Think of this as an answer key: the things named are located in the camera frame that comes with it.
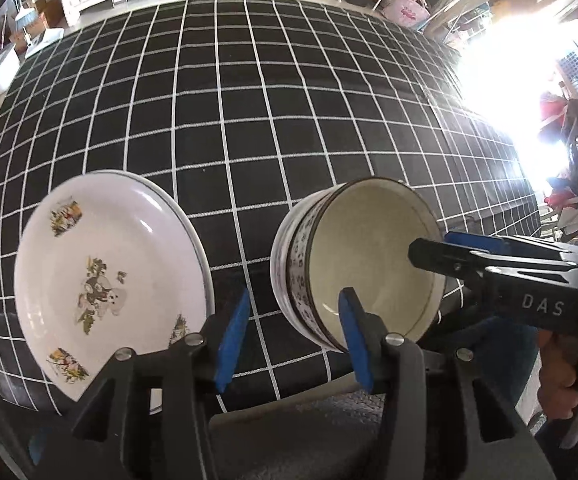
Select person's right hand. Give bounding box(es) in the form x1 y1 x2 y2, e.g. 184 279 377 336
538 331 578 421

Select black checked tablecloth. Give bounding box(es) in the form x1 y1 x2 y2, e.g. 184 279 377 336
0 0 542 413

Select patterned bowl with dark rim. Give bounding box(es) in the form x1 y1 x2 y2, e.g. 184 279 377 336
286 178 445 353

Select pink bag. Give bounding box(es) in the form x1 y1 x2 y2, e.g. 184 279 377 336
383 0 431 32

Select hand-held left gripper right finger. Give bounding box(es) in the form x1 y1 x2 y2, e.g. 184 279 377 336
338 287 555 480

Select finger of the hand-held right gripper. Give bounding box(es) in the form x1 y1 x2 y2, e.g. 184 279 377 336
443 231 514 255
407 238 487 281

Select person's leg in jeans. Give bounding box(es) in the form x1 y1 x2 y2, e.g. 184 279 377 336
419 317 542 411

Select white plate with cartoon print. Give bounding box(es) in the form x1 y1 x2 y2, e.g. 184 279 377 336
14 171 209 403

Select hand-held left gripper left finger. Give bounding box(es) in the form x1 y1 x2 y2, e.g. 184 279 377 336
29 287 252 480

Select red and pink cloth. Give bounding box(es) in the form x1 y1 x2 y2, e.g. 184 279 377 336
538 91 571 133

